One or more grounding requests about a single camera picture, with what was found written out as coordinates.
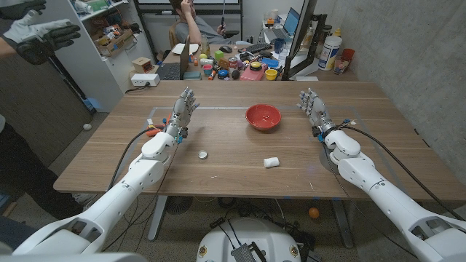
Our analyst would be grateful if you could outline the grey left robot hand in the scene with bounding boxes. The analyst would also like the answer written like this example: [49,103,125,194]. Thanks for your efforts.
[165,86,200,145]

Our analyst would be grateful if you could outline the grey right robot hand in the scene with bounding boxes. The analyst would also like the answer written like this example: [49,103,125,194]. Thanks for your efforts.
[296,87,338,138]

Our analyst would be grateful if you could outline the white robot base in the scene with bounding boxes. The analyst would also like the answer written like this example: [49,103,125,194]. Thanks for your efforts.
[196,217,302,262]

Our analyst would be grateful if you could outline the red bowl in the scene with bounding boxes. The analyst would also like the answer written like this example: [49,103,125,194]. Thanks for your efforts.
[245,103,283,132]

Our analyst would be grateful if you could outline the orange toy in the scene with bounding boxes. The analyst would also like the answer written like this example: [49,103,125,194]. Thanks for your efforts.
[145,122,167,138]

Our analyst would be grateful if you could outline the black laptop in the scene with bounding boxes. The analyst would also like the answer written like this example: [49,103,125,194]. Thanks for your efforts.
[155,35,191,82]

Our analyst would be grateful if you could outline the clear glass cup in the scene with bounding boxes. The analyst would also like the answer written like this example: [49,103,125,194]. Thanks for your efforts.
[333,55,350,76]

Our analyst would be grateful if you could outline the white power box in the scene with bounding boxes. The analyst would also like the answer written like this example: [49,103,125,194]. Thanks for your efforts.
[130,73,161,87]

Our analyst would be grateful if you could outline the blue and white box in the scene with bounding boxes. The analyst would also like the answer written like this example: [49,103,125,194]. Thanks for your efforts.
[317,35,343,71]

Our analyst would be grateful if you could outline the small wooden box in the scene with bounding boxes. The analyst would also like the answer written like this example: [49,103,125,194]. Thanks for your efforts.
[131,57,155,74]

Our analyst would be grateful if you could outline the white plate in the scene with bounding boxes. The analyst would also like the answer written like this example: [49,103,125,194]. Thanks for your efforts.
[170,42,200,55]

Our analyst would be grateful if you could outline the blue mug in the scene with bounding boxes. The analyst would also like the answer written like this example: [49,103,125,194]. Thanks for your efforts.
[273,37,287,55]

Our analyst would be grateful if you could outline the pink box yellow button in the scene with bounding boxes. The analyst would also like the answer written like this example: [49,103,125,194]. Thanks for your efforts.
[239,61,269,82]

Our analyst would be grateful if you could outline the black computer monitor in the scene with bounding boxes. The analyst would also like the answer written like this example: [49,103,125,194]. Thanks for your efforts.
[282,0,328,81]

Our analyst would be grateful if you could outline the black keyboard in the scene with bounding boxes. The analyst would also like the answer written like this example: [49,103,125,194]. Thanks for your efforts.
[245,42,273,55]

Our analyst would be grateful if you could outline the seated person grey shirt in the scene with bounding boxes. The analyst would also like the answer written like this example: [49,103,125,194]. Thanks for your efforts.
[168,0,241,47]

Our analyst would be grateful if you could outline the silver laptop blue screen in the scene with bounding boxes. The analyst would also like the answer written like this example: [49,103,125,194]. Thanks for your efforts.
[262,7,301,43]

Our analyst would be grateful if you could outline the round floor fan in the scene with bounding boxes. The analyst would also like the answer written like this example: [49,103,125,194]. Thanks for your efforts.
[165,196,194,215]

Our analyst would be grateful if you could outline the cardboard box with items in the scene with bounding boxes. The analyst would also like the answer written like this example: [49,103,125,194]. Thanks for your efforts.
[95,28,135,57]

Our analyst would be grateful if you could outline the white shelf unit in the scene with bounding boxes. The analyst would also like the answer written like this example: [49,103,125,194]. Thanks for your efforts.
[31,0,156,113]

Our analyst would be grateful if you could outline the black grabber stick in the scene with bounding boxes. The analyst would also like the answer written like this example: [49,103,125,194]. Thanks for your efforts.
[219,0,241,39]

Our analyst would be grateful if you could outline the grey metal table leg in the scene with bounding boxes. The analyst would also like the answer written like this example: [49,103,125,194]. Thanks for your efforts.
[329,199,355,250]
[147,195,168,242]

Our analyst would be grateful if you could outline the standing person black gloves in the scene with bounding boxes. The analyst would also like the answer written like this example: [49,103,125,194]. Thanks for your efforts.
[0,0,84,221]

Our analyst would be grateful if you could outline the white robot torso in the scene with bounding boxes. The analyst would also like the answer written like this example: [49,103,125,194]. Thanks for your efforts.
[0,252,149,262]

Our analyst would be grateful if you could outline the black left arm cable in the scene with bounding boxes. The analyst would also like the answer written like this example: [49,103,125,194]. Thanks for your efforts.
[107,125,165,192]

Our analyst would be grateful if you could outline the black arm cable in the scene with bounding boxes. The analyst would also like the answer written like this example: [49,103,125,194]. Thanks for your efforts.
[107,125,165,192]
[340,119,465,221]

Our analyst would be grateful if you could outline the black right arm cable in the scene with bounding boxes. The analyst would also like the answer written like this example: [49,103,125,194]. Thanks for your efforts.
[340,119,465,221]

